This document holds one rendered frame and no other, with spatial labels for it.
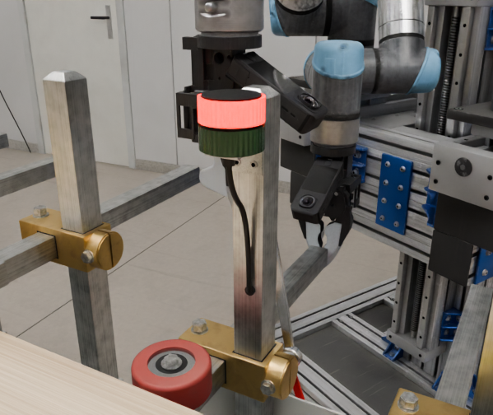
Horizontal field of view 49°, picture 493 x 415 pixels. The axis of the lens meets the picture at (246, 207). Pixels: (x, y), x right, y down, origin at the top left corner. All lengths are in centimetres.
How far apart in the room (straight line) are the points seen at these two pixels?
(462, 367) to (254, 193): 32
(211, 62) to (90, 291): 33
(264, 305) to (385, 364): 118
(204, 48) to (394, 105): 95
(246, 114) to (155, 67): 344
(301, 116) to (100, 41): 363
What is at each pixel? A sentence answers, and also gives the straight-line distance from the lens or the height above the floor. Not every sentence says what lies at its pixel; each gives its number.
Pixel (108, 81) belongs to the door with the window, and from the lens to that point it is 417.
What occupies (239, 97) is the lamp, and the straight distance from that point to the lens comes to 47.
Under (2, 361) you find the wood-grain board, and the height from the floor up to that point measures 90.
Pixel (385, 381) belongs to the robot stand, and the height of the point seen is 21.
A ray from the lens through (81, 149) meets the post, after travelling 68.
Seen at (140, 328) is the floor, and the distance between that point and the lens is 227.
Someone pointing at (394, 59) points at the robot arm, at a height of 115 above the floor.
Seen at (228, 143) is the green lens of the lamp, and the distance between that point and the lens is 47.
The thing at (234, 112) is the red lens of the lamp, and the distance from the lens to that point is 46.
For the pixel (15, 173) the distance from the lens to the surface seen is 102.
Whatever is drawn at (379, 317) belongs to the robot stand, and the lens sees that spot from 196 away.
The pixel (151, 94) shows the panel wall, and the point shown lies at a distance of 395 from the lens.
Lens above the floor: 125
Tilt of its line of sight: 22 degrees down
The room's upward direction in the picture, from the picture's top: straight up
